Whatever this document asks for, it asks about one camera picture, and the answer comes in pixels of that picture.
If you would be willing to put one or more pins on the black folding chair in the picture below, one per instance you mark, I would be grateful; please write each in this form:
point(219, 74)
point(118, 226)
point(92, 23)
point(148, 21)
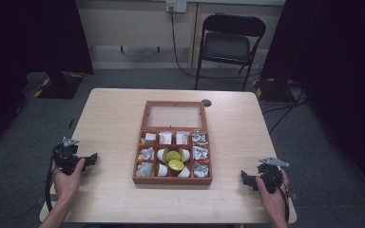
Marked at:
point(228, 44)

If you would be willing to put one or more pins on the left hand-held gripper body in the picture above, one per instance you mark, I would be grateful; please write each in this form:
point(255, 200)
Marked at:
point(66, 156)

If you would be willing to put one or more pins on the pile of green-lidded white cups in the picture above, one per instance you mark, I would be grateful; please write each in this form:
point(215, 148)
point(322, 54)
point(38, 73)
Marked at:
point(175, 164)

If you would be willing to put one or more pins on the silver grey sachet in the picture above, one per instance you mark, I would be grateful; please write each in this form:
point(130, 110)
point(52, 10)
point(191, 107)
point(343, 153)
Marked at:
point(149, 138)
point(144, 169)
point(147, 153)

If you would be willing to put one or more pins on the white and red sachet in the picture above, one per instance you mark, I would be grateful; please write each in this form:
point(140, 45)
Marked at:
point(182, 138)
point(165, 138)

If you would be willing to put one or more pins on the wooden compartment box with lid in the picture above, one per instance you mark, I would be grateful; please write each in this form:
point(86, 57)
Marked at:
point(174, 116)

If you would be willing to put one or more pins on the silver blue printed sachet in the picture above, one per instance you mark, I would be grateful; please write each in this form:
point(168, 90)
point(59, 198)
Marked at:
point(199, 138)
point(200, 153)
point(201, 170)

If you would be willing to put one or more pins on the black stand base striped tape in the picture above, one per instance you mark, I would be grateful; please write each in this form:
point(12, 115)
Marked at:
point(272, 90)
point(57, 84)

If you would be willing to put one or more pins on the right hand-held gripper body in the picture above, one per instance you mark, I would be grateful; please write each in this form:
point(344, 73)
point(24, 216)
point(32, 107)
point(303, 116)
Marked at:
point(272, 177)

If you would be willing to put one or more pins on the dark curtain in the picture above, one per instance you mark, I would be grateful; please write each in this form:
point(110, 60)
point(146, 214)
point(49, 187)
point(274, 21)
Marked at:
point(339, 63)
point(28, 38)

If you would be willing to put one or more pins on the white wall socket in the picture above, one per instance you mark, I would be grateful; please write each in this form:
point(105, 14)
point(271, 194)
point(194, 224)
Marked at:
point(176, 5)

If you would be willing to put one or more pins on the person's left hand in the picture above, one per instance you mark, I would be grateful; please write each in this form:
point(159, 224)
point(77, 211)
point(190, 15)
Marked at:
point(66, 185)

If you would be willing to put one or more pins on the person's right hand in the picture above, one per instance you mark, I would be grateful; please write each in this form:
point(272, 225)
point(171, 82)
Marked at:
point(274, 202)

